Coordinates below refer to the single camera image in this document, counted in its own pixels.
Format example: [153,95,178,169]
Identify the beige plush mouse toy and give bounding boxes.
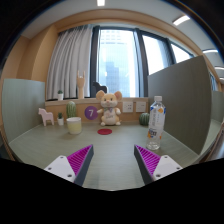
[95,89,123,127]

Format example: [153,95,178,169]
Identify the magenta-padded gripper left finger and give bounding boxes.
[43,143,95,187]

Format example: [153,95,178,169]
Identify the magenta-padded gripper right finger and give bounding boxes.
[133,144,184,185]

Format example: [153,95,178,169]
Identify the white wall socket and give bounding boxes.
[122,100,135,114]
[135,100,147,113]

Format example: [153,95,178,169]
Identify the round green cactus figure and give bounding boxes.
[138,112,151,127]

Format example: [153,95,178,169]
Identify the grey white curtain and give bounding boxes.
[45,24,94,101]

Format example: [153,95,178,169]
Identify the ceiling lights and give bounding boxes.
[96,0,224,73]

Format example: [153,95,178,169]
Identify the cream yellow cup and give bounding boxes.
[66,116,83,136]

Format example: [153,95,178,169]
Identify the pink horse figurine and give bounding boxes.
[37,107,55,127]

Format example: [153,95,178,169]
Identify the wooden hand model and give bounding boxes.
[76,70,87,100]

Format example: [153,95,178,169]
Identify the tall green cactus figure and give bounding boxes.
[65,100,78,119]

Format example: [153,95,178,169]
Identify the green desk partition panel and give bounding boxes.
[1,78,46,144]
[147,55,213,155]

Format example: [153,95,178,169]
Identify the round purple number sign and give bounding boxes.
[84,105,99,121]

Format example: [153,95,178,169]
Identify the clear plastic water bottle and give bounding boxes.
[145,95,167,151]

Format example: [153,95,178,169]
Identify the dark chair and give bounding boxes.
[92,81,109,98]

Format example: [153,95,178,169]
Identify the flat round red coaster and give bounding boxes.
[97,128,113,136]

